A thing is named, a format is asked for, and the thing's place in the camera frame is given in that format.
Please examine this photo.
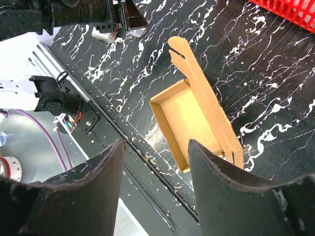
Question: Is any brown cardboard box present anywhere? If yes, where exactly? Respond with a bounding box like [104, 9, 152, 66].
[150, 36, 244, 173]

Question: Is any red plastic shopping basket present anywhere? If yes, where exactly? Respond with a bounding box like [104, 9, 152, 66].
[251, 0, 315, 33]

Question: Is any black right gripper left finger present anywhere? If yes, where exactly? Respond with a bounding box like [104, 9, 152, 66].
[0, 139, 126, 236]

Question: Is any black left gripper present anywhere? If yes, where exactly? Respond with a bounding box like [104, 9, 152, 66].
[41, 0, 148, 33]

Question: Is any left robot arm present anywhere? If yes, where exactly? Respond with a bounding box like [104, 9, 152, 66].
[0, 0, 148, 133]

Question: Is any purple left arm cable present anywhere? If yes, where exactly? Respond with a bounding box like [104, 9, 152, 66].
[14, 109, 73, 172]

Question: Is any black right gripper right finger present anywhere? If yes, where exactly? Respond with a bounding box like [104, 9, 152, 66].
[188, 140, 315, 236]

